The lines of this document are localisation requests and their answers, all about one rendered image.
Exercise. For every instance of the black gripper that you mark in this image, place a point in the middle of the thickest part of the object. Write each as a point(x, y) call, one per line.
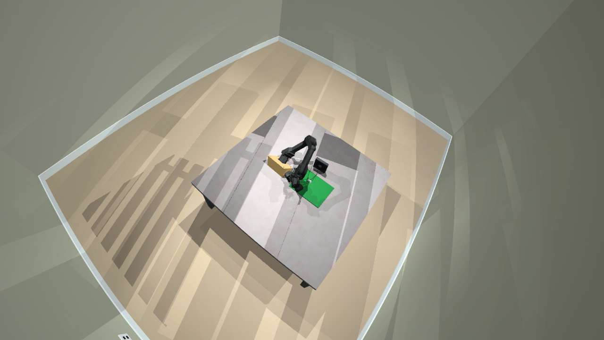
point(289, 178)

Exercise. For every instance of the black cooling fan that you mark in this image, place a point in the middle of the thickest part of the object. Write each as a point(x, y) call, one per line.
point(320, 165)

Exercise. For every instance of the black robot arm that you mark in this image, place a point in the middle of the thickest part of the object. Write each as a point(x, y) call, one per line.
point(299, 172)

